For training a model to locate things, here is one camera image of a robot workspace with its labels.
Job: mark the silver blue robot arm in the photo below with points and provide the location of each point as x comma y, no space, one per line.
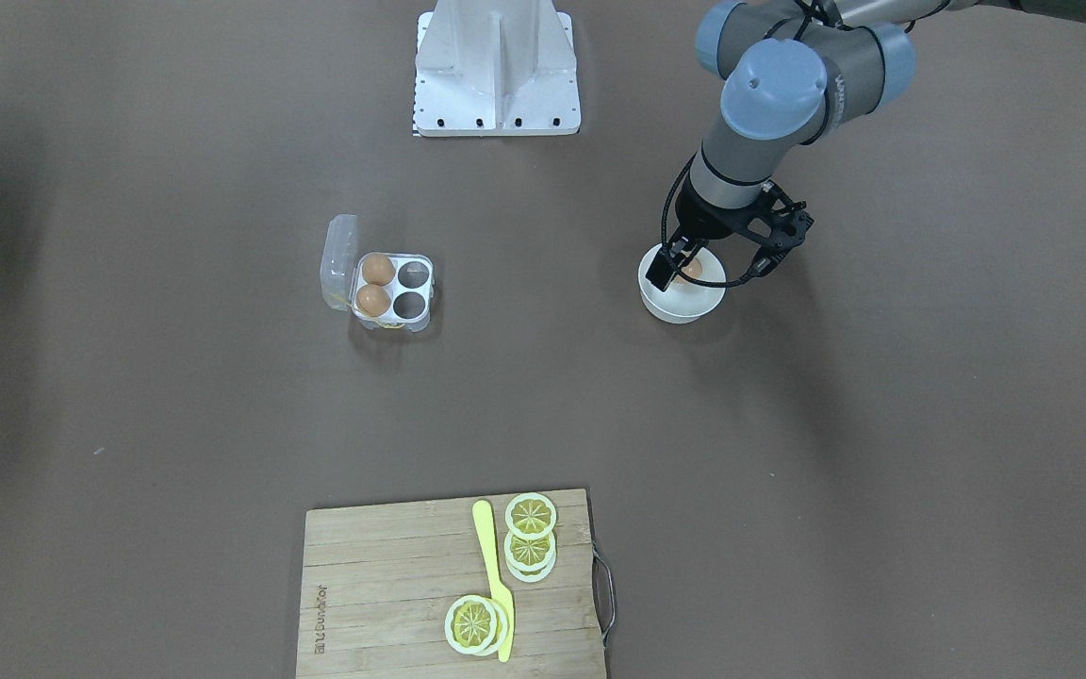
792,72

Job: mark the lemon slice near blade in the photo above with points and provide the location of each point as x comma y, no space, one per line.
476,625

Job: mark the yellow plastic knife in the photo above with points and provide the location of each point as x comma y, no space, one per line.
482,515

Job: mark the brown egg upper slot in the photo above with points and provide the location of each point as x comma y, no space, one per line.
378,269

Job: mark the lemon slice lower pair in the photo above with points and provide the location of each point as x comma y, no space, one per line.
529,559

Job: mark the brown egg from bowl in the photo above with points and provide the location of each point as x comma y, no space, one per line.
692,269

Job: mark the wooden cutting board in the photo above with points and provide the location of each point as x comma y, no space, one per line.
378,580

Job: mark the lemon slice top pair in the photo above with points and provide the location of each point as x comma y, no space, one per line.
530,515

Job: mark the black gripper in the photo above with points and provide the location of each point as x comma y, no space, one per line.
701,224

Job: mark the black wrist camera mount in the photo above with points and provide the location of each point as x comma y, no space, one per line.
778,224

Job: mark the lemon slice pair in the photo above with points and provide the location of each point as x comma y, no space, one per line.
529,559
530,515

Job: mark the brown egg slot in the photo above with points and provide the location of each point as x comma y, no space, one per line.
372,300
378,269

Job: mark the clear plastic egg box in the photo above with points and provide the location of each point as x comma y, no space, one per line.
394,291

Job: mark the white pedestal column base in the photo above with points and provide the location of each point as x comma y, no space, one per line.
495,69

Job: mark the white ceramic bowl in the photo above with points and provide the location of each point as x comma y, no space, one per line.
681,302

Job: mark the brown egg lower slot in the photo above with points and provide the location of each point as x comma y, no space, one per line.
372,300

